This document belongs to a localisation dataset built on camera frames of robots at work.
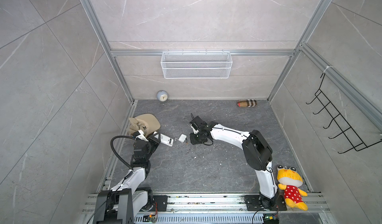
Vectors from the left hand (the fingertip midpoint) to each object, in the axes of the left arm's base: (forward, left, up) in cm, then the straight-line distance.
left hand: (159, 130), depth 85 cm
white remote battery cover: (+2, -13, -14) cm, 19 cm away
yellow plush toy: (-29, -68, -7) cm, 74 cm away
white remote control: (-5, -4, -4) cm, 7 cm away
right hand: (-1, -19, -11) cm, 22 cm away
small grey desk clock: (+37, +3, -8) cm, 38 cm away
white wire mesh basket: (+42, -23, +15) cm, 51 cm away
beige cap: (+15, +12, -13) cm, 24 cm away
